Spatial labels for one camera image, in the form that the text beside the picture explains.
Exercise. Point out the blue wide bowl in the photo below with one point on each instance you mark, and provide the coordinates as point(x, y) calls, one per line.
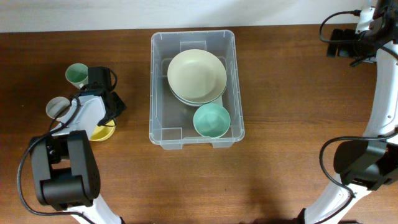
point(210, 100)

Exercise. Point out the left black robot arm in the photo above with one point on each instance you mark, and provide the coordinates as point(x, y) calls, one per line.
point(66, 175)

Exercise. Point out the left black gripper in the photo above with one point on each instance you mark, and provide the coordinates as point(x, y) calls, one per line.
point(121, 106)

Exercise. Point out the cream wide bowl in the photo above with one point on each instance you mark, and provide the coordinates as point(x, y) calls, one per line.
point(197, 75)
point(186, 103)

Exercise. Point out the grey plastic cup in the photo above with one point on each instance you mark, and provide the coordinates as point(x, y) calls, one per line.
point(58, 106)

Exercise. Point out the green small bowl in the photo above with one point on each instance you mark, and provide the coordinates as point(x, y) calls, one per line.
point(211, 120)

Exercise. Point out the clear plastic storage bin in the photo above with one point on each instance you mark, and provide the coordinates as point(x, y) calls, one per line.
point(171, 121)

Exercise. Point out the yellow small bowl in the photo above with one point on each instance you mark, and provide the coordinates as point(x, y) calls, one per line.
point(102, 133)

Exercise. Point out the green plastic cup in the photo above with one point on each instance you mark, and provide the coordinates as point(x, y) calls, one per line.
point(77, 75)

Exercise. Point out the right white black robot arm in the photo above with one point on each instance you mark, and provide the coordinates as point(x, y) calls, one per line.
point(363, 164)

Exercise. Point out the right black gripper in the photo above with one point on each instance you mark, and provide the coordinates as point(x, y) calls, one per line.
point(344, 35)

